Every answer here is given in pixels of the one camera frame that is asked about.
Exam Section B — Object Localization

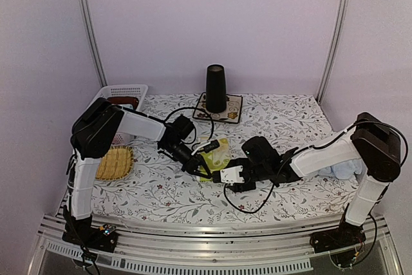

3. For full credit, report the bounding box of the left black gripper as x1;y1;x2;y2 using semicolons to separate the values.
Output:
162;140;212;178

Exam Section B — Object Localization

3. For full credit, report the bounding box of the yellow-green patterned towel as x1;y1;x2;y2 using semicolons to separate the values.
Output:
200;135;232;172

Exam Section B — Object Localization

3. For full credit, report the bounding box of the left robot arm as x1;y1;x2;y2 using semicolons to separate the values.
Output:
67;98;212;245

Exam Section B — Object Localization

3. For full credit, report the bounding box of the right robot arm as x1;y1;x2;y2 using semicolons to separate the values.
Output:
213;112;409;247

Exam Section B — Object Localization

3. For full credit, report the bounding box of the floral square coaster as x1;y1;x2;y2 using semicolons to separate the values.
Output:
192;91;243;124

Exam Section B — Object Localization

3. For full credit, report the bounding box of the black tall cup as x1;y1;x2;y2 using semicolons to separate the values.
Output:
205;64;227;113

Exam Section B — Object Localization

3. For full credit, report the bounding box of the woven bamboo tray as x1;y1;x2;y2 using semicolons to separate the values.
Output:
95;146;135;181

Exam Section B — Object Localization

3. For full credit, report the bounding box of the white plastic basket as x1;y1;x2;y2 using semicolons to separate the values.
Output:
88;84;149;146

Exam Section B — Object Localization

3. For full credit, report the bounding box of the light blue towel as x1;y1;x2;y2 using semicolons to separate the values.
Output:
317;159;363;180

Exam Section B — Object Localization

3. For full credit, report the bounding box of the dark red rolled towel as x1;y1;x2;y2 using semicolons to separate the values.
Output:
107;96;140;109

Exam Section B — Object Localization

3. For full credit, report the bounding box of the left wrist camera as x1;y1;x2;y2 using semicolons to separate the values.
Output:
192;140;220;155

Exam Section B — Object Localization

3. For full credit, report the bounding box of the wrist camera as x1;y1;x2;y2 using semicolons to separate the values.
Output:
192;140;220;155
212;166;245;185

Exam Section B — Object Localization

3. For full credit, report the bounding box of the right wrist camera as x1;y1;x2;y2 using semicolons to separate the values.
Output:
212;166;245;185

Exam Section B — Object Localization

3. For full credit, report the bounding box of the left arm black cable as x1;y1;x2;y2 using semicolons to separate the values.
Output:
165;106;215;147

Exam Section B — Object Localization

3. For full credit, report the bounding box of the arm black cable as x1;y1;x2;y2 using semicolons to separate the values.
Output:
165;106;215;147
223;120;409;214

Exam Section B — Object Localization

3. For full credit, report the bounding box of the aluminium front rail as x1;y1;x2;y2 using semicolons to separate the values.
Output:
28;214;403;274

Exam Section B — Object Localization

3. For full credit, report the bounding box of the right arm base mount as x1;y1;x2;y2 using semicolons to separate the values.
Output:
310;223;366;253

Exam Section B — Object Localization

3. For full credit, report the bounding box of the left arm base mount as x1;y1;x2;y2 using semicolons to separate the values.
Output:
62;224;118;253

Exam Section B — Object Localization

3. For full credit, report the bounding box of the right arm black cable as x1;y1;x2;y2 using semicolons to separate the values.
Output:
223;120;409;214

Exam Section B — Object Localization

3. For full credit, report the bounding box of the right aluminium post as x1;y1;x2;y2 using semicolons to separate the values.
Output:
315;0;350;106

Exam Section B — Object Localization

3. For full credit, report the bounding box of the aluminium post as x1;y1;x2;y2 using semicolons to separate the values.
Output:
79;0;108;87
315;0;350;106

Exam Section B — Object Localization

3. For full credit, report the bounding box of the left aluminium post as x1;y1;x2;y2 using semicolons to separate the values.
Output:
79;0;108;87

